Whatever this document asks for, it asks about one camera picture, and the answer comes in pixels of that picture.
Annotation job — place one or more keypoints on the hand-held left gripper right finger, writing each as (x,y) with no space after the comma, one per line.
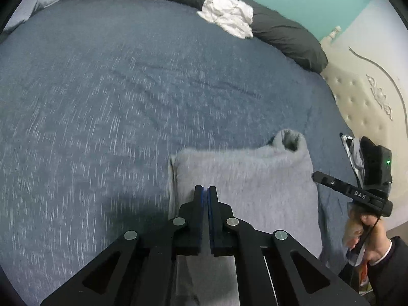
(210,216)

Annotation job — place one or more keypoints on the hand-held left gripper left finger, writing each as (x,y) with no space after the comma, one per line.
(200,216)

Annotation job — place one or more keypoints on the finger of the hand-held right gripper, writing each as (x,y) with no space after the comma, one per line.
(331,183)

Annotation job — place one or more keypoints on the grey fleece garment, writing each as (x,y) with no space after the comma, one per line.
(255,178)

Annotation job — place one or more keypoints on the person's right forearm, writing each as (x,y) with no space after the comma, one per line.
(392,274)

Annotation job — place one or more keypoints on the person's right hand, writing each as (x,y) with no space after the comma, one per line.
(376,242)

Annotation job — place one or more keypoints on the striped folded garment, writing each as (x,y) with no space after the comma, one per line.
(352,156)

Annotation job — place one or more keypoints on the cream tufted headboard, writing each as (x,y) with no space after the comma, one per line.
(360,102)

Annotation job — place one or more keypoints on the bed with blue sheet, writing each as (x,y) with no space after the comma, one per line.
(95,102)

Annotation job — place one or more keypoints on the white crumpled garment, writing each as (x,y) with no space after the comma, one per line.
(229,14)

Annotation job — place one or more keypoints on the light grey duvet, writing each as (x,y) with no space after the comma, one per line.
(35,3)

